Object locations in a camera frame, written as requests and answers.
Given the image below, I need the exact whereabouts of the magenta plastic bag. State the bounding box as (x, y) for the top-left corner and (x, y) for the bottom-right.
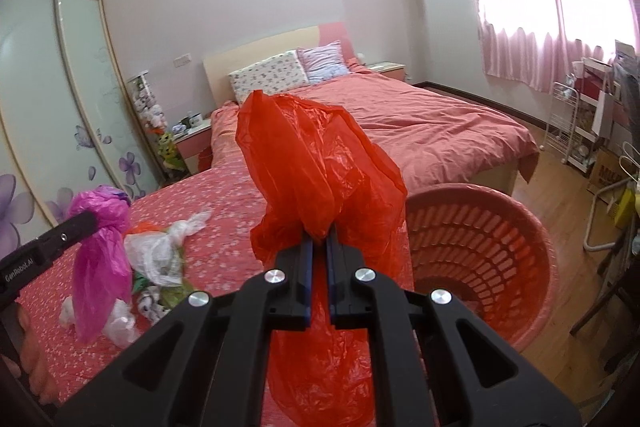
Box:
(67, 187), (133, 344)

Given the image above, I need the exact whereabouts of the small white plastic bag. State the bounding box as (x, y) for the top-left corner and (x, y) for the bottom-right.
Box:
(59, 296), (142, 349)

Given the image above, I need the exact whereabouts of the glass sliding-door wardrobe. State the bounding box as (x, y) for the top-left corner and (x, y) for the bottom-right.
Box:
(0, 0), (168, 260)

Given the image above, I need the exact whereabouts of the white wire rack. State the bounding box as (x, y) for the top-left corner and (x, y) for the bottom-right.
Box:
(541, 81), (602, 174)

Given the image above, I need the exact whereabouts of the beige pink headboard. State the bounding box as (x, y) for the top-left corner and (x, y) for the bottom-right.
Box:
(202, 22), (352, 104)

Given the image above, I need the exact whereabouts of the yellow-green plastic bag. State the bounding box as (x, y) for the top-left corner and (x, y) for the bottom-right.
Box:
(132, 274), (197, 309)

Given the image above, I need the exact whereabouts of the white black-printed plastic bag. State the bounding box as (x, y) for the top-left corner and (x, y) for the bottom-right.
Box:
(139, 287), (172, 326)

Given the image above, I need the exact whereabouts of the red plastic laundry basket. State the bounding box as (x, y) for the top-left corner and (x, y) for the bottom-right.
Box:
(404, 183), (560, 355)

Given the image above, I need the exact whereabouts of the red floral blanket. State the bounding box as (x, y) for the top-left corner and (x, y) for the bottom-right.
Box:
(14, 166), (417, 427)

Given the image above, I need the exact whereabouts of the bed with red bedding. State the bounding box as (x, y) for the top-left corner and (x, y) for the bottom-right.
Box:
(209, 66), (542, 198)

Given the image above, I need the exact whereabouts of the red plastic bag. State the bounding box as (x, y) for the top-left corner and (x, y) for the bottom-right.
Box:
(235, 90), (416, 427)

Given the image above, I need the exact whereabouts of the purple striped pillow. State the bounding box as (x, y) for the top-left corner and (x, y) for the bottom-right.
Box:
(297, 45), (352, 84)

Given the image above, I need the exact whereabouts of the orange plastic bag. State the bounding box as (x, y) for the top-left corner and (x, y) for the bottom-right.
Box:
(125, 221), (167, 239)

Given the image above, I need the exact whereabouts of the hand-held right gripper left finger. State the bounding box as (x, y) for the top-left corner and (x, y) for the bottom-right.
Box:
(55, 239), (316, 427)

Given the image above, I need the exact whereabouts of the person's left hand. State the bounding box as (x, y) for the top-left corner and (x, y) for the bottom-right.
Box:
(15, 302), (58, 405)

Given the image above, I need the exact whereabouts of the green plush toy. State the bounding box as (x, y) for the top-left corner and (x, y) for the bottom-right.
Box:
(157, 132), (184, 171)

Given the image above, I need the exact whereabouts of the clear white plastic bag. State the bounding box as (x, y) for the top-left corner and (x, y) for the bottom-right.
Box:
(124, 210), (213, 289)

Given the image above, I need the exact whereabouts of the white floral pillow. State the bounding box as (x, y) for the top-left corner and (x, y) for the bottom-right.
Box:
(228, 50), (312, 104)

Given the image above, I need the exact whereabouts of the hanging plush toy organizer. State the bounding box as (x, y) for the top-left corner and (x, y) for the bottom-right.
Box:
(126, 71), (185, 182)

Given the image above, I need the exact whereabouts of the cardboard box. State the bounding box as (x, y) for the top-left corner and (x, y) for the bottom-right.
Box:
(586, 149), (632, 196)

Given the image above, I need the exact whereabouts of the pink white nightstand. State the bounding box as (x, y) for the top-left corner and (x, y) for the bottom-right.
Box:
(172, 117), (214, 176)
(369, 61), (407, 84)

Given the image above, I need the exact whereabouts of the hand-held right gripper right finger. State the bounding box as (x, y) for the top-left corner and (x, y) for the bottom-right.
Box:
(326, 231), (585, 427)

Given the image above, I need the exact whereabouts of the white metal frame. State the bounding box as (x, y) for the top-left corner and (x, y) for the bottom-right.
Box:
(581, 156), (640, 254)

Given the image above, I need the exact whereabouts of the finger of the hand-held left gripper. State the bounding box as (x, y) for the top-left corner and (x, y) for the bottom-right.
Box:
(35, 211), (99, 258)

